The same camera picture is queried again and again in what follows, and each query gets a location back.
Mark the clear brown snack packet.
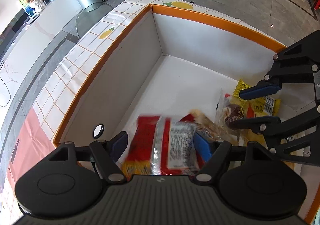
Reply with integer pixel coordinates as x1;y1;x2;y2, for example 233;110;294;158
215;89;245;138

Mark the red silver snack bag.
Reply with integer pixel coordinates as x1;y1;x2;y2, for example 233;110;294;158
121;114;204;179

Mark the pink restaurant table mat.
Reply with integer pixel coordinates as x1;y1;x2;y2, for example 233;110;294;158
1;107;55;204

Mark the yellow snack packet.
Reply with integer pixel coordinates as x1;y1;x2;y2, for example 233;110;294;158
230;79;281;118

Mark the white TV console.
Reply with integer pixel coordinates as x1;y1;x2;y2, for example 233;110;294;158
1;0;82;123

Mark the golden crinkly snack packet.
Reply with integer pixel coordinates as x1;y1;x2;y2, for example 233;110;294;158
189;109;238;145

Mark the orange cardboard box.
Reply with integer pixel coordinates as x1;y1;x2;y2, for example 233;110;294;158
53;3;320;224

